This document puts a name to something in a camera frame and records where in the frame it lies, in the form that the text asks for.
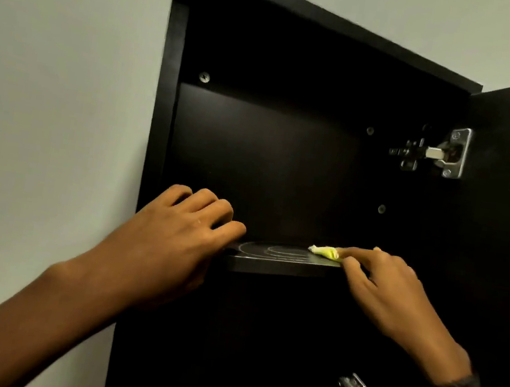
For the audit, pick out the person's left hand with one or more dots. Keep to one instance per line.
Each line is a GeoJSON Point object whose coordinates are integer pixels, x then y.
{"type": "Point", "coordinates": [156, 257]}

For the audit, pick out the large silver cabinet screw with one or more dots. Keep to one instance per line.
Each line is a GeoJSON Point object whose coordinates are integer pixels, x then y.
{"type": "Point", "coordinates": [204, 77]}

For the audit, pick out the black cabinet shelf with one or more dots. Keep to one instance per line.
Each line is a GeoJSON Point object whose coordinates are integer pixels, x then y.
{"type": "Point", "coordinates": [273, 262]}

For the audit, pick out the person's left little finger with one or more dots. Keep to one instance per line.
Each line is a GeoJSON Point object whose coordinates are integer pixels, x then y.
{"type": "Point", "coordinates": [172, 196]}

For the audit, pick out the person's left middle finger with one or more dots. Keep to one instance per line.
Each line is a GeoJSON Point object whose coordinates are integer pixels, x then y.
{"type": "Point", "coordinates": [216, 216]}

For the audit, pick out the person's right hand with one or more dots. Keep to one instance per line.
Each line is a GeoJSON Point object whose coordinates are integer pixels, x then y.
{"type": "Point", "coordinates": [400, 301]}

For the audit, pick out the person's left forearm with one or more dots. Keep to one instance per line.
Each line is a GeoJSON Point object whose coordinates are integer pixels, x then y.
{"type": "Point", "coordinates": [23, 324]}

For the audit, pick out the person's right thumb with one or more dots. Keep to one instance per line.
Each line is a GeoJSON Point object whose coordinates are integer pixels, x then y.
{"type": "Point", "coordinates": [354, 276]}

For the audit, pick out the black wall cabinet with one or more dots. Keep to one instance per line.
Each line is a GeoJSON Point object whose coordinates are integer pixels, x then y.
{"type": "Point", "coordinates": [264, 164]}

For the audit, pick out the yellow cleaning cloth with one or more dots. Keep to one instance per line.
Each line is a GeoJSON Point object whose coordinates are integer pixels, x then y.
{"type": "Point", "coordinates": [325, 252]}

